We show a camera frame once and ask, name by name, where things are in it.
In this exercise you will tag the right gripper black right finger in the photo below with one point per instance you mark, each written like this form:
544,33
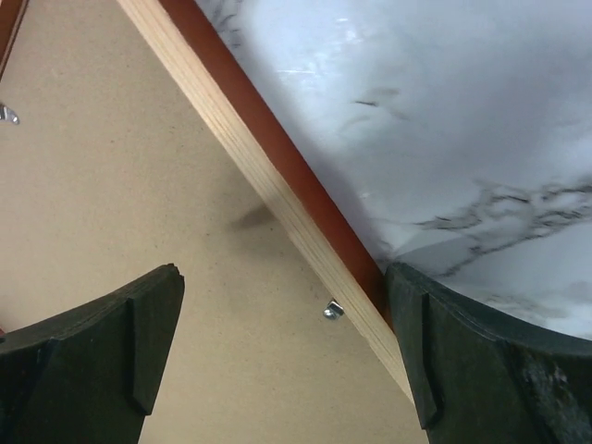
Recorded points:
480,376

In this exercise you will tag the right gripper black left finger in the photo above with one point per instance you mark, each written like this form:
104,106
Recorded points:
92,373

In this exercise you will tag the brown cardboard backing board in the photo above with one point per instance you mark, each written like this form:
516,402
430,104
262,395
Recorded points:
253,360

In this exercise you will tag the orange wooden picture frame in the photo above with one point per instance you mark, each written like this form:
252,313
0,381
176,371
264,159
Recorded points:
259,162

